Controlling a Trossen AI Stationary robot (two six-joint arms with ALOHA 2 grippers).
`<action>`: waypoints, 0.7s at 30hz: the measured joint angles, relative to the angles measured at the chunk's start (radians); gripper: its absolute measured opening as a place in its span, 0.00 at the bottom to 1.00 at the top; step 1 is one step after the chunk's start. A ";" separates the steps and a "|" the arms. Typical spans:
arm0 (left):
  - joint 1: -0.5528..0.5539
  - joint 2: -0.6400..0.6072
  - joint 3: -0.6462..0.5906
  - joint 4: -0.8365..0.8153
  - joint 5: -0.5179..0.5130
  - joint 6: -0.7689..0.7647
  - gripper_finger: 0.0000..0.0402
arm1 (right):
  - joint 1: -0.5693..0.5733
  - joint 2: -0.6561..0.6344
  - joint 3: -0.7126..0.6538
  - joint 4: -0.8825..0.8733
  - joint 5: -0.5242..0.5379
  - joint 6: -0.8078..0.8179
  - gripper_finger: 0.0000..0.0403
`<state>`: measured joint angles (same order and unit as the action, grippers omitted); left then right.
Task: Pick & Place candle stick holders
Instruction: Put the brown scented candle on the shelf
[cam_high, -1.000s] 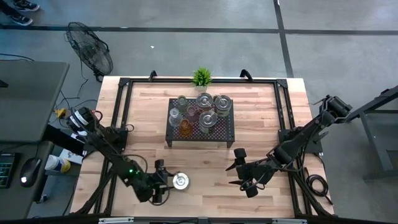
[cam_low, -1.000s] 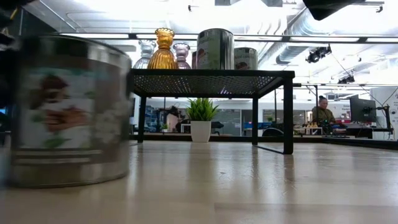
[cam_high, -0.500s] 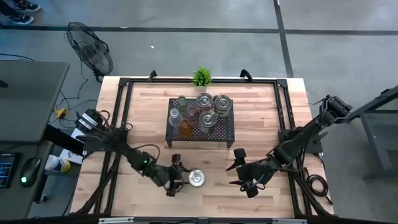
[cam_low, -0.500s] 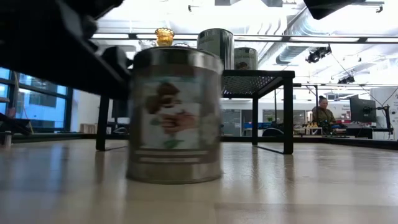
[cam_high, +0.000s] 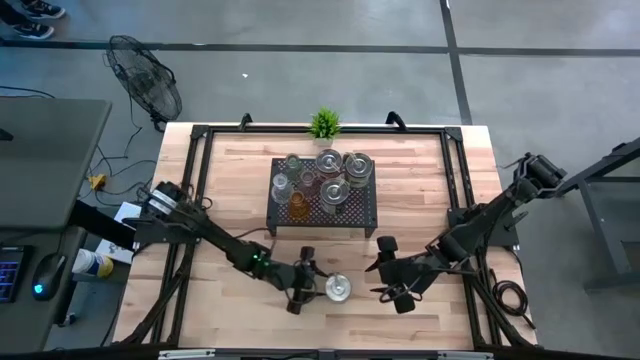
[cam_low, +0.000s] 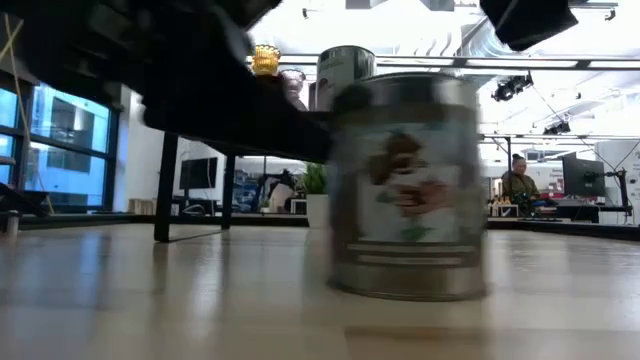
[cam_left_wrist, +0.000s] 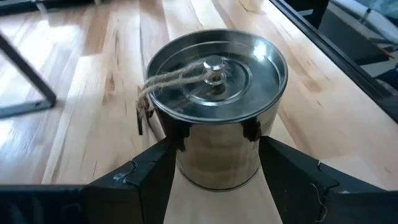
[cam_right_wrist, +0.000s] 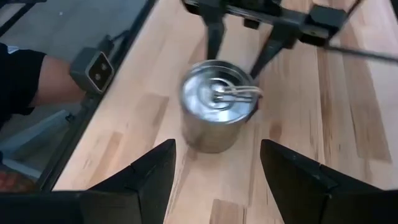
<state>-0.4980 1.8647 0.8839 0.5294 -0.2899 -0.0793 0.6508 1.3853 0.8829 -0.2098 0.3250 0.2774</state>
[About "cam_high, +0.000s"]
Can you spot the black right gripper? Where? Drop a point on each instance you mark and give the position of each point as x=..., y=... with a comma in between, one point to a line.
x=405, y=272

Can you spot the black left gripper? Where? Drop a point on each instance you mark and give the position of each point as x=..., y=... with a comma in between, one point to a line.
x=295, y=277

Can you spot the amber glass candlestick holder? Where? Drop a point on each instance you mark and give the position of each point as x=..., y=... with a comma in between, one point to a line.
x=299, y=206

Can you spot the clear glass candlestick holder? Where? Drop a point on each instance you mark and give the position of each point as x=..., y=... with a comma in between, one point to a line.
x=280, y=192

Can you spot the pink glass candlestick holder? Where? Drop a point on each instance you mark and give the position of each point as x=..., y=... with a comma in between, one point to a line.
x=307, y=178

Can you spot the green glass candlestick holder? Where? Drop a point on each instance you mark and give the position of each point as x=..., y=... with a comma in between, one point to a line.
x=293, y=162

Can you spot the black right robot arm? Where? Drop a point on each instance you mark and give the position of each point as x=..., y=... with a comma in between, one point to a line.
x=480, y=225

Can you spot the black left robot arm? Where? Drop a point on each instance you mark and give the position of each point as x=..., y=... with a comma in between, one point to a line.
x=220, y=240

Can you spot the black perforated metal riser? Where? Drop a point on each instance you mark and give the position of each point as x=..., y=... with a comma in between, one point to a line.
x=360, y=210

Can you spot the small green potted plant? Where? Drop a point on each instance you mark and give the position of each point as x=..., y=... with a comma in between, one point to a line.
x=325, y=125

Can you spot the white paper sheet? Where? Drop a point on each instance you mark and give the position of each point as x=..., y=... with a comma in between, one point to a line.
x=117, y=250

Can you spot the white canister yellow lid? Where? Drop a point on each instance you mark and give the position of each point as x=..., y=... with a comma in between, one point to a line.
x=90, y=262

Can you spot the yellow power plug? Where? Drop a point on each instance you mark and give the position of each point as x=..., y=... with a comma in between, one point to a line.
x=97, y=180

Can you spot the black computer mouse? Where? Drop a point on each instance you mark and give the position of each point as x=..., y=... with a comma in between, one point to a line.
x=50, y=275

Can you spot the black floor fan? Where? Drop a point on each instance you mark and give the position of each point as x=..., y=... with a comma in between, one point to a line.
x=145, y=77

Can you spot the dark grey desk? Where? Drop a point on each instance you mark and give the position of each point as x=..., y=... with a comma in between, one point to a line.
x=30, y=325

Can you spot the light grey desk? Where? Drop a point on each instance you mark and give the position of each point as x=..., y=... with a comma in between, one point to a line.
x=50, y=160

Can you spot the black backlit keyboard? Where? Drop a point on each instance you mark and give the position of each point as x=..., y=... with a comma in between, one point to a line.
x=11, y=275

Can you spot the person's shoe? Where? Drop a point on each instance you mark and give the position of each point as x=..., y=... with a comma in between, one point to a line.
x=35, y=31
x=45, y=9

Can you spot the black aluminium table frame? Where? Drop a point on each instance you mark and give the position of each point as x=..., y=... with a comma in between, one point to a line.
x=260, y=129

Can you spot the black metal table frame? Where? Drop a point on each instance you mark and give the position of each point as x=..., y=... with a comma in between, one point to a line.
x=600, y=225

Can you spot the black rail with silver brackets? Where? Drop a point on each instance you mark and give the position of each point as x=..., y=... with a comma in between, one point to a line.
x=100, y=356

